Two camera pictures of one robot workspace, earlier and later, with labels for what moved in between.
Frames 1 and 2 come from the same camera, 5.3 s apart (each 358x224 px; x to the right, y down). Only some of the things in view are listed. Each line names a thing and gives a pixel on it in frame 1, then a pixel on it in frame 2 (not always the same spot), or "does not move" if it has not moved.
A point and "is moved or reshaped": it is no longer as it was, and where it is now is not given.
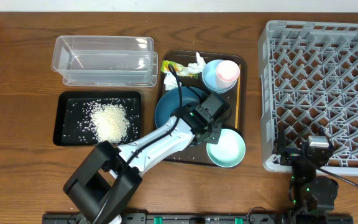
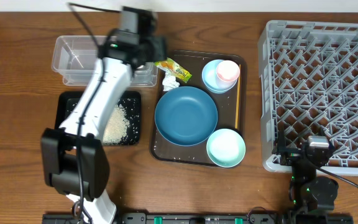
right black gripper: (291, 154) does not move
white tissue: (170, 82) does not move
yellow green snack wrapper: (179, 68) is moved or reshaped
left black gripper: (218, 130) to (161, 46)
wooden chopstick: (238, 98) does not move
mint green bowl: (230, 150) does not move
